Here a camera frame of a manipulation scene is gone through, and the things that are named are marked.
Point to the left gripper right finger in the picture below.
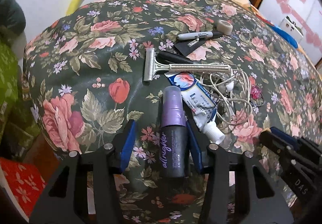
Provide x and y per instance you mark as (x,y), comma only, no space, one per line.
(257,200)

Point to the red floral box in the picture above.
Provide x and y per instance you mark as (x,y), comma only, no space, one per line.
(22,184)

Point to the dark green cushion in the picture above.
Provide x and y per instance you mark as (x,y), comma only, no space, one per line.
(12,17)

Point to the colourful fleece blanket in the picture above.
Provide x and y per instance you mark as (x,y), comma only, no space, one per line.
(279,31)

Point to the small silver clip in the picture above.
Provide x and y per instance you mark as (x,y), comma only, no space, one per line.
(193,42)

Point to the black comb handle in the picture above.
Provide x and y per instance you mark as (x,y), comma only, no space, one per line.
(172,58)

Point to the white earphones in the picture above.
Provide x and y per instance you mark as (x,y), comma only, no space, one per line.
(230,88)

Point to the silver disposable razor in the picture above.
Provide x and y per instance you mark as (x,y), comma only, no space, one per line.
(152,66)

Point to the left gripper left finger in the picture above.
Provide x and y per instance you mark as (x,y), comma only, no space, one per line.
(64,199)

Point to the purple black spray bottle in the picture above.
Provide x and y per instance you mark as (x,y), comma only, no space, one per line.
(173,135)

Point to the grey tape roll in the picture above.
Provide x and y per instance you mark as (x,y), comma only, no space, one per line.
(224,27)

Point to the green patterned fabric bag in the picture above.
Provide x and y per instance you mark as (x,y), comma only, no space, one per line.
(18,127)

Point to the grey black marker pen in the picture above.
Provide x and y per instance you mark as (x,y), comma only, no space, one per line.
(195,35)

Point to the white blue toothpaste tube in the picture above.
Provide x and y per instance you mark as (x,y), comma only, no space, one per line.
(199,101)

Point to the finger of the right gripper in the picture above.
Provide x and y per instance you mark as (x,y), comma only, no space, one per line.
(282,149)
(284,136)

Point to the dark floral bedspread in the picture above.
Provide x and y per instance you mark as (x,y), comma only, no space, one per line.
(84,76)

